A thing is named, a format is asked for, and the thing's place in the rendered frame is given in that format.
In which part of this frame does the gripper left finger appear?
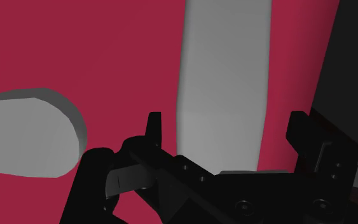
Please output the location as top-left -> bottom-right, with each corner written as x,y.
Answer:
59,111 -> 216,224

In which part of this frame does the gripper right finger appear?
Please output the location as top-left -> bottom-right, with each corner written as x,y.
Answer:
285,110 -> 358,224

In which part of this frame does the red robot stand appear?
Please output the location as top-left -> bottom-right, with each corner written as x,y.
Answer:
0,0 -> 341,224

